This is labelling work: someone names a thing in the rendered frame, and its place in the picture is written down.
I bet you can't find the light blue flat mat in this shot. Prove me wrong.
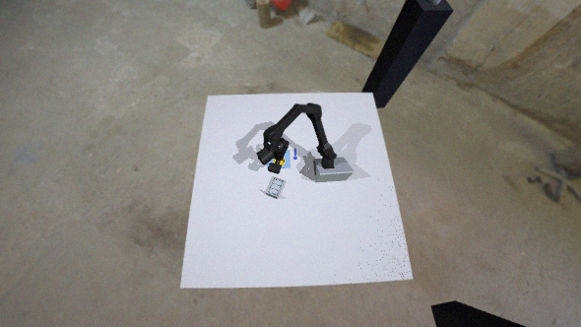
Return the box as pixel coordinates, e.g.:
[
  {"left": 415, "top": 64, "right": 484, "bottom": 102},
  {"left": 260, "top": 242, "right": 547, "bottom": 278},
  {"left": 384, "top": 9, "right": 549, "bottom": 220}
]
[{"left": 267, "top": 150, "right": 290, "bottom": 168}]

